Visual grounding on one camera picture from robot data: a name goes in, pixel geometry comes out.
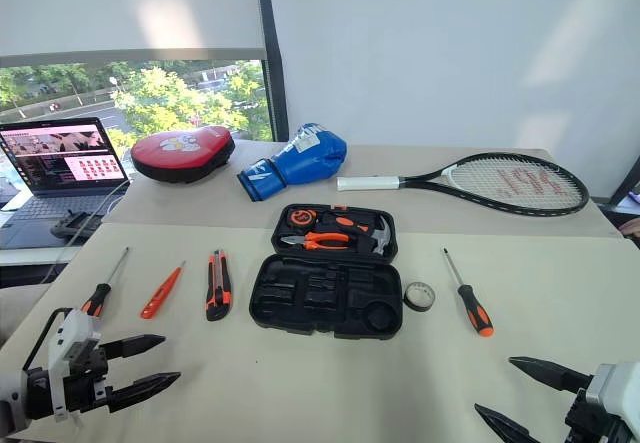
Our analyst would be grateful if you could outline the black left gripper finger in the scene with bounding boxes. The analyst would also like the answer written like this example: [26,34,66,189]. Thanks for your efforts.
[106,371,182,413]
[99,334,167,360]

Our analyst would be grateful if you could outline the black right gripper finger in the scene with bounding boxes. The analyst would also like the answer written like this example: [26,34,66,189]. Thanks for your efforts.
[508,356,594,393]
[473,402,542,443]

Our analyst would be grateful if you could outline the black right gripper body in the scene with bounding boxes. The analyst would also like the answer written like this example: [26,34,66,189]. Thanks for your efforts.
[564,387,634,443]

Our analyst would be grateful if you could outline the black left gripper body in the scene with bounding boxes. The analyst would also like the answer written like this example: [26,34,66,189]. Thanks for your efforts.
[62,340,114,414]

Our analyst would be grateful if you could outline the black zippered pouch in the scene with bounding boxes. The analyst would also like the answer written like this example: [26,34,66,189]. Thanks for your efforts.
[248,203,404,342]

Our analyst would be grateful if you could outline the orange tester screwdriver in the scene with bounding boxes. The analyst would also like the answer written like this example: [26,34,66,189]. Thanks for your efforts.
[140,260,187,320]

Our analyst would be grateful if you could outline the black orange screwdriver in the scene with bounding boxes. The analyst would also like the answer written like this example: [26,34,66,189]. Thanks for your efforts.
[80,246,130,319]
[442,247,495,338]

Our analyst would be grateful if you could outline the black orange utility knife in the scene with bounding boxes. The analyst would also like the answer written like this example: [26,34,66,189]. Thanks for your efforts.
[205,249,233,322]

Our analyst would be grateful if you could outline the black handheld remote controller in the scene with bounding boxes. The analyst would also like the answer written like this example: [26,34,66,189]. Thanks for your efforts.
[51,211,104,240]

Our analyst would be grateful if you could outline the black electrical tape roll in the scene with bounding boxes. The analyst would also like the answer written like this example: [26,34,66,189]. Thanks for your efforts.
[403,279,436,312]

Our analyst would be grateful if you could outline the bystander person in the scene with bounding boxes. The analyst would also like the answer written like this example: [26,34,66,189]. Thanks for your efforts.
[617,215,640,250]

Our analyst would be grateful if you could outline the red boxing focus pad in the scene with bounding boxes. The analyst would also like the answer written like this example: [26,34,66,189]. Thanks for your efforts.
[130,124,236,186]

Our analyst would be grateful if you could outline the orange black tape measure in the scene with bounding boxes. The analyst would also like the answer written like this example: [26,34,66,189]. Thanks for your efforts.
[288,206,315,228]

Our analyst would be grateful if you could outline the open laptop computer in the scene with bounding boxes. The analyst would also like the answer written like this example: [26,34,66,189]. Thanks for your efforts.
[0,116,132,252]

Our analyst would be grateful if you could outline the dark slanted pole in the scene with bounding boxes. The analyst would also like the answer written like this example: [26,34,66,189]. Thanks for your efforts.
[609,155,640,207]

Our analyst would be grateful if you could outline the blue boxing glove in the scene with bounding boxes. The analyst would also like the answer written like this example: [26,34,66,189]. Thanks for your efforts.
[236,122,348,203]

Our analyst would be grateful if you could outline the black tennis racket white grip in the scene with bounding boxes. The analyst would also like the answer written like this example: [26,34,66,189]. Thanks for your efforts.
[336,151,591,217]

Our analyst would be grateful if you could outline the white roller blind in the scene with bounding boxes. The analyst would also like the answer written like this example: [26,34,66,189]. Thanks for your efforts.
[0,0,269,69]

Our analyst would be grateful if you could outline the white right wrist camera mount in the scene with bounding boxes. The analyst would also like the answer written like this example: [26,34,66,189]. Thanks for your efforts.
[584,361,640,427]

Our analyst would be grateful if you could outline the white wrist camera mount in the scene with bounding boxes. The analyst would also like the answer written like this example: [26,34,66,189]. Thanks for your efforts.
[47,308,102,422]
[584,361,640,427]

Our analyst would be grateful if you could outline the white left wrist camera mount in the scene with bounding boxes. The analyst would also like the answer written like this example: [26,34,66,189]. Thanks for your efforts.
[47,308,102,422]

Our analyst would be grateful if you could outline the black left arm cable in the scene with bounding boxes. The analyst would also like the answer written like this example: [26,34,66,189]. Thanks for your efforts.
[22,306,74,372]

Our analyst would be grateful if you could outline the thin white cable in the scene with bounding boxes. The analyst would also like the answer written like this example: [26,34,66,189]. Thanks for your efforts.
[42,178,132,284]

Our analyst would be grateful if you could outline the orange handled pliers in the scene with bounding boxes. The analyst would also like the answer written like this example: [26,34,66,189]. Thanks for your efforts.
[279,231,351,253]

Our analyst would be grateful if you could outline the claw hammer black orange handle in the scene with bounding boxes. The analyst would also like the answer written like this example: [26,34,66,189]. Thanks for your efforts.
[319,210,395,258]

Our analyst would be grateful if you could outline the dark window frame post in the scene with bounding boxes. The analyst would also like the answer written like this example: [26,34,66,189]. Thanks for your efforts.
[254,0,290,143]

